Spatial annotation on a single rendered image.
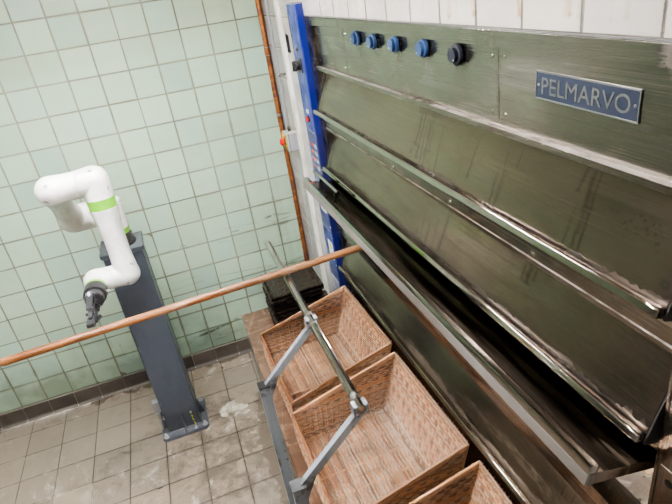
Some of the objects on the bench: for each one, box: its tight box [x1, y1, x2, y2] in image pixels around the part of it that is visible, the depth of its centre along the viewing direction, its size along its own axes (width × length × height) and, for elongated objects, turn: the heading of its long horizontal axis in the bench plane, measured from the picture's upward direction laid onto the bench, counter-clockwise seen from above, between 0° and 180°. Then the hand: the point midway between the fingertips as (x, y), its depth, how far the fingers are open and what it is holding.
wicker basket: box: [291, 352, 470, 504], centre depth 197 cm, size 49×56×28 cm
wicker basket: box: [260, 285, 392, 428], centre depth 249 cm, size 49×56×28 cm
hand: (91, 321), depth 208 cm, fingers closed
